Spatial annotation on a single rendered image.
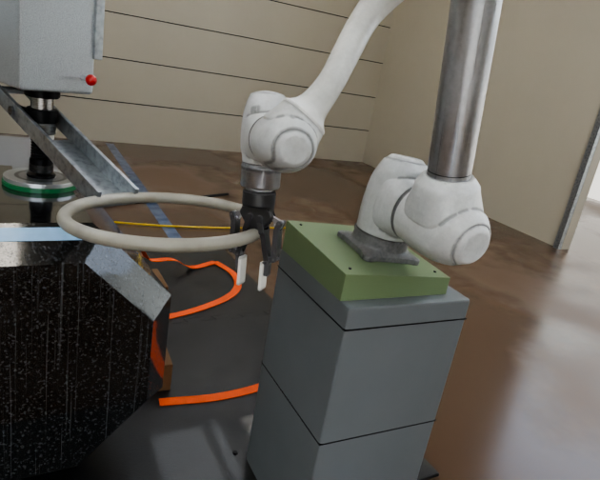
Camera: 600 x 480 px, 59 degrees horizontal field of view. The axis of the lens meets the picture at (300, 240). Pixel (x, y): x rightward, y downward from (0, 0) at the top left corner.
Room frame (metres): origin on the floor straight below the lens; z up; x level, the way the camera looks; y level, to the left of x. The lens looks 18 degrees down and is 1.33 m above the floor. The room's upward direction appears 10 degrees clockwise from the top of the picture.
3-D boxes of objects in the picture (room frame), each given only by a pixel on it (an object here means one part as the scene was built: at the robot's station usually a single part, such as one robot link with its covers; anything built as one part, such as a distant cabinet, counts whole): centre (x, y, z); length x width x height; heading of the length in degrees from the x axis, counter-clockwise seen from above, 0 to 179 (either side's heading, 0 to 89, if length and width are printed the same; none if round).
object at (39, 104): (1.62, 0.85, 1.14); 0.12 x 0.09 x 0.30; 53
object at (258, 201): (1.16, 0.11, 1.00); 0.08 x 0.07 x 0.09; 69
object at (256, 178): (1.16, 0.11, 1.07); 0.09 x 0.09 x 0.06
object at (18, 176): (1.61, 0.84, 0.85); 0.21 x 0.21 x 0.01
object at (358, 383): (1.42, -0.22, 0.40); 0.50 x 0.50 x 0.80; 30
